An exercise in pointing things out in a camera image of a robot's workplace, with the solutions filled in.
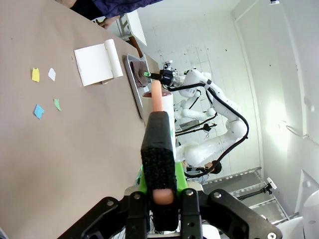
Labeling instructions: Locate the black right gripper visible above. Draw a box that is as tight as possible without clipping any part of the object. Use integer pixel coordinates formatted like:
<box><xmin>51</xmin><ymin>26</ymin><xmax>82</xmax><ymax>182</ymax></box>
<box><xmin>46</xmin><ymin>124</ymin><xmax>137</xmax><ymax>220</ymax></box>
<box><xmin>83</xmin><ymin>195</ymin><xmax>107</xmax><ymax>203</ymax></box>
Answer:
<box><xmin>144</xmin><ymin>70</ymin><xmax>174</xmax><ymax>86</ymax></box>

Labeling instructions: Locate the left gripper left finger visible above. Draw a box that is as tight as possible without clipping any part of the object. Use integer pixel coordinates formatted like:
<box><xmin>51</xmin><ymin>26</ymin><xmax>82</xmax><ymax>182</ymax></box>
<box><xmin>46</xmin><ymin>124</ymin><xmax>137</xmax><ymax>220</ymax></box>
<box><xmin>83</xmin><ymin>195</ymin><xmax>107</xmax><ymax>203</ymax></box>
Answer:
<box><xmin>79</xmin><ymin>171</ymin><xmax>151</xmax><ymax>239</ymax></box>

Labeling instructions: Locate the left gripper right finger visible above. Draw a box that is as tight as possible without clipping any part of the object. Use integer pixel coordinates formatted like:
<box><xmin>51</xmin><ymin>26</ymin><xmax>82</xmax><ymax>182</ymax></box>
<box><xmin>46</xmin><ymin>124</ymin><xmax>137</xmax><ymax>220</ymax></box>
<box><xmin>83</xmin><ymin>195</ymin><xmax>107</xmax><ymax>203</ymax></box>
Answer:
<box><xmin>174</xmin><ymin>161</ymin><xmax>284</xmax><ymax>239</ymax></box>

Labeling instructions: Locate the brown towel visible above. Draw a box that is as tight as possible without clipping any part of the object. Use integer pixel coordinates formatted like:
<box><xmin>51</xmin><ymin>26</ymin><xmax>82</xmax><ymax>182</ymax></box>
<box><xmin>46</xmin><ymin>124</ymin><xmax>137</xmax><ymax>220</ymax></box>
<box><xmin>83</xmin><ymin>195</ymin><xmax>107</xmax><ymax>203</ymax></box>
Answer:
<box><xmin>129</xmin><ymin>60</ymin><xmax>150</xmax><ymax>88</ymax></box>

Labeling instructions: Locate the person left hand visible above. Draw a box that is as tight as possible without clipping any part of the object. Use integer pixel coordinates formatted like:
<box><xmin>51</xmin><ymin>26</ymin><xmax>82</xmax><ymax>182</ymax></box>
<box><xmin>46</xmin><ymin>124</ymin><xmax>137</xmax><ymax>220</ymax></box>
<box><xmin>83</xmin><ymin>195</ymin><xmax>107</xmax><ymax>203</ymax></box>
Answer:
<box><xmin>101</xmin><ymin>15</ymin><xmax>121</xmax><ymax>29</ymax></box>

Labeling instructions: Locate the silver metal tray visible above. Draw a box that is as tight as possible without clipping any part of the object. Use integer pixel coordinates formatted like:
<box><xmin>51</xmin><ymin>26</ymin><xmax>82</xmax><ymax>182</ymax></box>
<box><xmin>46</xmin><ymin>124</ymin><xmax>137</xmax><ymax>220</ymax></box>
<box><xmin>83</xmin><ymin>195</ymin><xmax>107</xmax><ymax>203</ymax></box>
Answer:
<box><xmin>122</xmin><ymin>53</ymin><xmax>150</xmax><ymax>120</ymax></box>

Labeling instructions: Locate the bystander with black headset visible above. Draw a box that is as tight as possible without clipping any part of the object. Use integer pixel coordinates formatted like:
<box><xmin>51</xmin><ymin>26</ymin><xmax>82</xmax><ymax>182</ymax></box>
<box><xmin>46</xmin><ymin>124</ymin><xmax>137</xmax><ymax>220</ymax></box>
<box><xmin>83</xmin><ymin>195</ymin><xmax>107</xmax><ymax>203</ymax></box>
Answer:
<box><xmin>183</xmin><ymin>160</ymin><xmax>223</xmax><ymax>185</ymax></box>

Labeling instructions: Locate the white side table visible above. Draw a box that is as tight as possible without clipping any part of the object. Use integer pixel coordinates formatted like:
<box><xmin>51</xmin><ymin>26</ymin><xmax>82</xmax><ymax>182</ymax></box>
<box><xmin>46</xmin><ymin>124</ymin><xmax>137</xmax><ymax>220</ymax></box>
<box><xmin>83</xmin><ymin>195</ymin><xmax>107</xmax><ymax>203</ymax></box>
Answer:
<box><xmin>116</xmin><ymin>11</ymin><xmax>148</xmax><ymax>47</ymax></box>

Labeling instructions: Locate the person in navy jacket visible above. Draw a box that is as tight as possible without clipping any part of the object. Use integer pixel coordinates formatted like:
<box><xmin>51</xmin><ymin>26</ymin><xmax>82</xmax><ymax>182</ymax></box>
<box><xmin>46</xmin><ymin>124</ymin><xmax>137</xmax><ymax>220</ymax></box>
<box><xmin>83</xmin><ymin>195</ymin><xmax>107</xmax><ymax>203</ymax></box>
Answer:
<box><xmin>69</xmin><ymin>0</ymin><xmax>164</xmax><ymax>20</ymax></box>

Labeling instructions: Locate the blue paper scrap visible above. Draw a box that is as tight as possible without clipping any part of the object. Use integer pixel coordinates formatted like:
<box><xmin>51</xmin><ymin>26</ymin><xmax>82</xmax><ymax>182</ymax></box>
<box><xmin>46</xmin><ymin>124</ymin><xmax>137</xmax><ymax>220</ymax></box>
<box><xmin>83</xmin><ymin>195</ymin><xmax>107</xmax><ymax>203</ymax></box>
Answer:
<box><xmin>33</xmin><ymin>104</ymin><xmax>45</xmax><ymax>120</ymax></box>

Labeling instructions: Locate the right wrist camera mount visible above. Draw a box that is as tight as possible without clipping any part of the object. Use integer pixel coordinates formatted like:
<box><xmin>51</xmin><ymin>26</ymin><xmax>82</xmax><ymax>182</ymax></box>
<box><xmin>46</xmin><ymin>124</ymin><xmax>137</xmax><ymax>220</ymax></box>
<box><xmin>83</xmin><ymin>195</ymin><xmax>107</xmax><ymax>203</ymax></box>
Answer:
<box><xmin>162</xmin><ymin>60</ymin><xmax>174</xmax><ymax>73</ymax></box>

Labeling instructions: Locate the black tripod with camera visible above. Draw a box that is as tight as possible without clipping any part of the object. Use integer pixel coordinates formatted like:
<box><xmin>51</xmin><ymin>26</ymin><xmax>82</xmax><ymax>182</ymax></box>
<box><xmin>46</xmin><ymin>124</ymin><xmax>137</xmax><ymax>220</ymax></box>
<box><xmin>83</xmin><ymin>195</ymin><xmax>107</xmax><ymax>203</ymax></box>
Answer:
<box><xmin>236</xmin><ymin>176</ymin><xmax>277</xmax><ymax>203</ymax></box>

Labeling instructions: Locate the black right arm cable sleeve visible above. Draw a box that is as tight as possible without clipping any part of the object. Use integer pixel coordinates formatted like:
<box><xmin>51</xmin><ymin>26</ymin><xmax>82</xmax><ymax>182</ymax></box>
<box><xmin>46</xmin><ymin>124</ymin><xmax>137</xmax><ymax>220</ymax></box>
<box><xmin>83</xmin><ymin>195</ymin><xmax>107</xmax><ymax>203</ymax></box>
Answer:
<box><xmin>171</xmin><ymin>81</ymin><xmax>250</xmax><ymax>172</ymax></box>

